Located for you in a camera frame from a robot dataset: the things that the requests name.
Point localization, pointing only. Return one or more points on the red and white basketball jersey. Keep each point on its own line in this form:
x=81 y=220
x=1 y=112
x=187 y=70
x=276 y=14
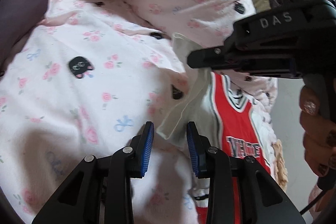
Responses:
x=236 y=119

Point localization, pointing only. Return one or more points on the person's right hand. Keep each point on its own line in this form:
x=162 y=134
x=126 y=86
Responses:
x=315 y=134

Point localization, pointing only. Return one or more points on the dark purple cloth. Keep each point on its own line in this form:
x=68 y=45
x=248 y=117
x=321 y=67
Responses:
x=18 y=8

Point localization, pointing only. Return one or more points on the pink printed bed sheet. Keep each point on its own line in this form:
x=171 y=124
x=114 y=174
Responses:
x=65 y=108

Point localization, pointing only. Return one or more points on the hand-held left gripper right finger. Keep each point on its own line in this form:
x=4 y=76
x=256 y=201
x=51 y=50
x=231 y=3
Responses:
x=193 y=153

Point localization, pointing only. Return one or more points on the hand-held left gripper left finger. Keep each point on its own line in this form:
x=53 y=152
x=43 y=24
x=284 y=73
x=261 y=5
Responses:
x=147 y=151

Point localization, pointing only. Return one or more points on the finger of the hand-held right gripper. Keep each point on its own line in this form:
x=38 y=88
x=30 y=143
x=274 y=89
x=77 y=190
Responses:
x=204 y=58
x=257 y=67

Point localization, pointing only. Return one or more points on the beige fluffy cloth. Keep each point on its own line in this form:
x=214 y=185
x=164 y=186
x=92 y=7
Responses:
x=278 y=161

